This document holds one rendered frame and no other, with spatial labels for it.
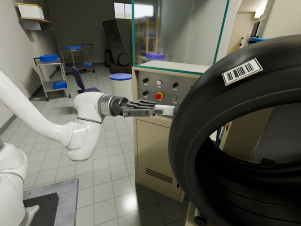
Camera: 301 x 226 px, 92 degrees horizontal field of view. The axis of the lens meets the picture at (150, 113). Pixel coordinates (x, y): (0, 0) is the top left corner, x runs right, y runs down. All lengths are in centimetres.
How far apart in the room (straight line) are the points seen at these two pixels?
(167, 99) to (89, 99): 63
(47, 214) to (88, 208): 82
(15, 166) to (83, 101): 46
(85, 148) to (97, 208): 117
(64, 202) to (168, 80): 97
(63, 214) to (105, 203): 78
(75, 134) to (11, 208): 38
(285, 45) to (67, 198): 108
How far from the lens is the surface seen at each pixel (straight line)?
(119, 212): 168
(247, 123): 79
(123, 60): 643
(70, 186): 110
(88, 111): 62
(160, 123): 116
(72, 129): 60
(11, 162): 94
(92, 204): 177
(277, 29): 71
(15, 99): 61
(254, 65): 33
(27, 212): 98
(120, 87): 330
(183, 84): 104
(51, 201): 101
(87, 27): 881
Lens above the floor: 147
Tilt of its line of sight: 28 degrees down
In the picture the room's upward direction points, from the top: 2 degrees clockwise
